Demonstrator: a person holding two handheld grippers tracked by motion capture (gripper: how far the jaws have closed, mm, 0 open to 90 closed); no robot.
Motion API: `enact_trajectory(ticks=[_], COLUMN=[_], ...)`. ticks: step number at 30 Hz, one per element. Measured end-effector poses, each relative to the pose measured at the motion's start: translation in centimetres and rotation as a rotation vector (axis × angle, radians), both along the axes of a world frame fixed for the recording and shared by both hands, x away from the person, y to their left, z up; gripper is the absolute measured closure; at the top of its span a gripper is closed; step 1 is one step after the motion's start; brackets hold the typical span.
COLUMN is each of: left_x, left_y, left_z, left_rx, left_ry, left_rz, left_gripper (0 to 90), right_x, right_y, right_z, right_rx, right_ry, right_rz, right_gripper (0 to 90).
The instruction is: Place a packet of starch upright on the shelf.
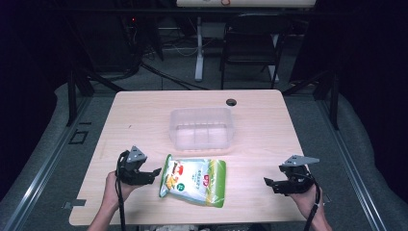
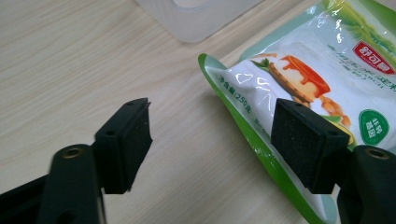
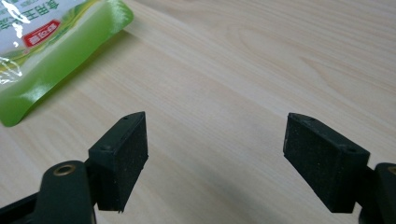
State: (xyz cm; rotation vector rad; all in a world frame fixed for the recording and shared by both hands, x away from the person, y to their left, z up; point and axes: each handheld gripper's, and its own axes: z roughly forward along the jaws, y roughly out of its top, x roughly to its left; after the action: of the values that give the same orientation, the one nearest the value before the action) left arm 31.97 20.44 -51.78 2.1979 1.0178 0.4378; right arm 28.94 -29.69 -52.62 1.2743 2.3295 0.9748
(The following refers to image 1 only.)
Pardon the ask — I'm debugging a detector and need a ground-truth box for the person's right hand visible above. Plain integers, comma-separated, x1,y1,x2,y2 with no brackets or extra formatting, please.
287,186,323,220

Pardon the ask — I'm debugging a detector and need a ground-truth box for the white desk leg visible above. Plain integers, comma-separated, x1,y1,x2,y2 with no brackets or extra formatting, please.
193,16,206,83

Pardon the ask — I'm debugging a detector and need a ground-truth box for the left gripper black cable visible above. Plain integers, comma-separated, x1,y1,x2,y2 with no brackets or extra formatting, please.
115,151,129,231

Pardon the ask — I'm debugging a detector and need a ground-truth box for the black metal stand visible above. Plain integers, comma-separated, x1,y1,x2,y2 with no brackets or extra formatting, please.
282,69,341,131
65,66,126,128

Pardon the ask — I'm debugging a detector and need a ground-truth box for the clear plastic container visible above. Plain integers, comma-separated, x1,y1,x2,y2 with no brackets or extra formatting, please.
168,107,235,152

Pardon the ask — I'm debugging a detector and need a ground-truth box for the person's left hand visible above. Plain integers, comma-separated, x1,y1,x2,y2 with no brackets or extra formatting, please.
101,170,142,213

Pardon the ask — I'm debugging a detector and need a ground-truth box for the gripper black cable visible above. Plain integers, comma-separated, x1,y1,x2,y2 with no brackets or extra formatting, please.
294,172,322,231
115,151,129,231

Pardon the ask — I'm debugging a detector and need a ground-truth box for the black folding chair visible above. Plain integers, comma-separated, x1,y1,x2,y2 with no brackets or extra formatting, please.
219,13,291,90

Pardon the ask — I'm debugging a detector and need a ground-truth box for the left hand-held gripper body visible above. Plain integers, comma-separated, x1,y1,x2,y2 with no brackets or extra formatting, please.
115,145,156,186

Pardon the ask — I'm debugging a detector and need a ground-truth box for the green and white snack bag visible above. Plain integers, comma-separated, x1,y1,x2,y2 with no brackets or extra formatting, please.
158,153,227,209

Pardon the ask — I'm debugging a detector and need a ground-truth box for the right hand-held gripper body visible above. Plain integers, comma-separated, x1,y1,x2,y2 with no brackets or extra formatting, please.
270,154,320,195

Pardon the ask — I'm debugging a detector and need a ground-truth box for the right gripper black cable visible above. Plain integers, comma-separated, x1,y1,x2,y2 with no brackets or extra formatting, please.
294,172,322,231

